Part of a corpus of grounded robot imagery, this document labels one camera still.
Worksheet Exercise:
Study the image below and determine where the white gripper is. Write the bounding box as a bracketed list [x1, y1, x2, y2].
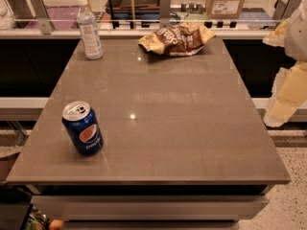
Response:
[263, 0, 307, 127]

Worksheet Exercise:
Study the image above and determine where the clear plastic water bottle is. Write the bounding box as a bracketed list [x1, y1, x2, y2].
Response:
[77, 0, 103, 59]

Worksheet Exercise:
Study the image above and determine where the blue pepsi can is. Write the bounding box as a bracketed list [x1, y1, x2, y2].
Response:
[61, 101, 104, 155]

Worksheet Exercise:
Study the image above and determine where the cardboard box with label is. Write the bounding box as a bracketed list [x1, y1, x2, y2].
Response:
[205, 0, 245, 18]

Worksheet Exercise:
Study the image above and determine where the brown chip bag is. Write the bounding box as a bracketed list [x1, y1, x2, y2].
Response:
[138, 22, 215, 57]

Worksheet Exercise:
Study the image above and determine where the purple plastic crate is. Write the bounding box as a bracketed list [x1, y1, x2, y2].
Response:
[26, 6, 79, 31]

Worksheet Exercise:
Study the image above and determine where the grey table drawer base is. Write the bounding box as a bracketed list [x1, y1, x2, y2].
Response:
[32, 195, 269, 230]

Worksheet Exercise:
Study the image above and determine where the right metal railing bracket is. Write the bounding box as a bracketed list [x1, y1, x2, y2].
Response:
[272, 0, 301, 26]

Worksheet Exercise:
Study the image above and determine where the metal railing bracket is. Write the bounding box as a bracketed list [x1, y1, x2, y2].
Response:
[30, 0, 54, 35]
[272, 0, 301, 26]
[159, 0, 171, 29]

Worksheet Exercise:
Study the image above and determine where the middle metal railing bracket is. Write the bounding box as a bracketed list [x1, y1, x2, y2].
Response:
[159, 0, 171, 29]

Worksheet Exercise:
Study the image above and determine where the left metal railing bracket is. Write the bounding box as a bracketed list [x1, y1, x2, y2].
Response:
[30, 0, 54, 35]

